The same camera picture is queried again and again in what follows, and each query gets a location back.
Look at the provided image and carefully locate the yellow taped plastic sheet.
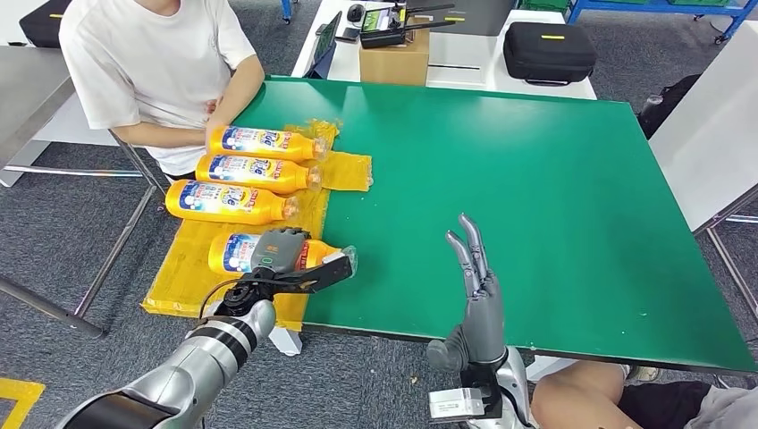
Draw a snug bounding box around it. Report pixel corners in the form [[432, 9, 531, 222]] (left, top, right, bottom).
[[140, 120, 375, 332]]

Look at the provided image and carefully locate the white table leg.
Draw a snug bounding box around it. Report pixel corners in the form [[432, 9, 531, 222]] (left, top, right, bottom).
[[526, 355, 578, 382], [267, 326, 304, 358]]

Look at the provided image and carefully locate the black zip carrying case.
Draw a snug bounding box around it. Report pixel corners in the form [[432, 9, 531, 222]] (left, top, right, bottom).
[[503, 21, 599, 88]]

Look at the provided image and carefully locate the grey metal table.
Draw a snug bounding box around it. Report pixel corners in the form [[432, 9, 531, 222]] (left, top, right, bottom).
[[0, 46, 170, 340]]

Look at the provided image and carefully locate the dark tablet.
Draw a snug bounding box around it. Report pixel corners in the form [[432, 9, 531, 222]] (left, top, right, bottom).
[[303, 10, 343, 80]]

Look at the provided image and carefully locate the yellow floor tape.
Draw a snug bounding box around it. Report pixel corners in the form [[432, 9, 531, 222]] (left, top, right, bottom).
[[0, 378, 46, 429]]

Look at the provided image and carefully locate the blue metal frame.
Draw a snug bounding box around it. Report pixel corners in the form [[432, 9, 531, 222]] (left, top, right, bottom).
[[565, 0, 758, 46]]

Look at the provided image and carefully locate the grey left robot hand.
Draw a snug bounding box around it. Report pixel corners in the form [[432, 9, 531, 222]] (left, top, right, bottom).
[[250, 226, 312, 275]]

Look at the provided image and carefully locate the dark grey laptop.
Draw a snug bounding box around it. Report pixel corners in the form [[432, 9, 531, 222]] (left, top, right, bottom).
[[408, 0, 517, 37]]

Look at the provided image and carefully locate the person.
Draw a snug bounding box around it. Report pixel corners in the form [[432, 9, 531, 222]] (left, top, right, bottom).
[[529, 361, 758, 429], [57, 0, 266, 179]]

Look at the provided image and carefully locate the black backpack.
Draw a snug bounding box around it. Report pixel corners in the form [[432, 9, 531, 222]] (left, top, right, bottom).
[[636, 73, 706, 140]]

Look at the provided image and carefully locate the black remote controller with screen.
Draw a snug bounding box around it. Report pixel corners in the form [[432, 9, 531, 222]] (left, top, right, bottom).
[[359, 1, 457, 50]]

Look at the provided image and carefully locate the orange detergent bottle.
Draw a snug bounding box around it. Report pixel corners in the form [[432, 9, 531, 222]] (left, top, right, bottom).
[[164, 179, 300, 227], [194, 154, 324, 196], [205, 125, 330, 163], [207, 231, 358, 278]]

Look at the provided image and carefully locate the brown cardboard box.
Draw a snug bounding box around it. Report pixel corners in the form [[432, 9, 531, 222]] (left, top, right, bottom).
[[359, 17, 432, 88]]

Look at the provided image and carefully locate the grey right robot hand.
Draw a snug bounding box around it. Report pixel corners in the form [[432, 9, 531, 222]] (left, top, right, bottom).
[[425, 214, 508, 374]]

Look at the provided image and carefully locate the black bag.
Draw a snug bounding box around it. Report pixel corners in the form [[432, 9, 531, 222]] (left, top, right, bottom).
[[19, 0, 72, 48]]

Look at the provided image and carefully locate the white table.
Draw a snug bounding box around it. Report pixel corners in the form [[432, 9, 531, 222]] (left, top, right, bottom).
[[648, 21, 758, 324], [291, 0, 598, 101]]

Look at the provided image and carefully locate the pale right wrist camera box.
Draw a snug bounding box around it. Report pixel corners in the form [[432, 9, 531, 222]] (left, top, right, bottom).
[[428, 387, 504, 425]]

